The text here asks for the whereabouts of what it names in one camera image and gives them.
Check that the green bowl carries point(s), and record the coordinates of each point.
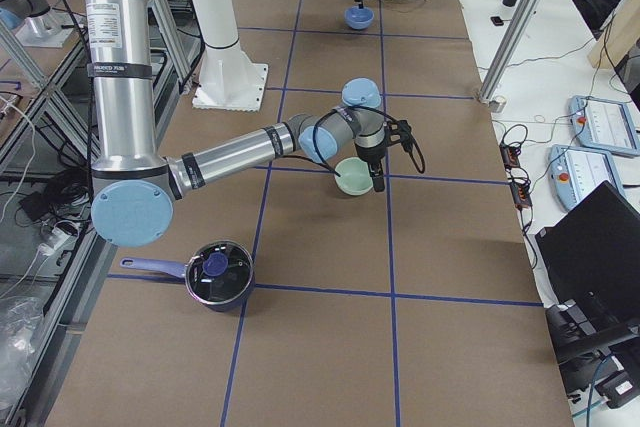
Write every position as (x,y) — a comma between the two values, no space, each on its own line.
(352,176)

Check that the blue bowl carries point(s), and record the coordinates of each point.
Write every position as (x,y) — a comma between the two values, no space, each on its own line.
(358,18)

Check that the small black puck device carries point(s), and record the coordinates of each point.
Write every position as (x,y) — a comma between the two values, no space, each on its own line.
(497,21)

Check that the blue saucepan with lid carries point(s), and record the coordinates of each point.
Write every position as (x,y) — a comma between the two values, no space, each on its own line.
(219,275)

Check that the near teach pendant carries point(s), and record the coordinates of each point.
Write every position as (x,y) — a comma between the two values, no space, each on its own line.
(576,171)

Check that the teach pendant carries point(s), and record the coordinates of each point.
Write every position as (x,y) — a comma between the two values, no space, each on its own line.
(604,124)
(576,171)

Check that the black laptop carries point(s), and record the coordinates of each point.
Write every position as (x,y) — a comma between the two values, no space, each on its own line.
(594,249)

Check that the far teach pendant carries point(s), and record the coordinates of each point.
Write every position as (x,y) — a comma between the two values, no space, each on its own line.
(604,124)

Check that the clear plastic bag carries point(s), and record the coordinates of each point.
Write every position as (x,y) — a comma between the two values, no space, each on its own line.
(21,321)

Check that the white camera pillar stand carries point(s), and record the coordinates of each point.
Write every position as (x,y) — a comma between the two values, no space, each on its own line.
(228,79)

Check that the aluminium frame post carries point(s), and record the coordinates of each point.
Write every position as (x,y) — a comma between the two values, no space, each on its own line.
(519,20)

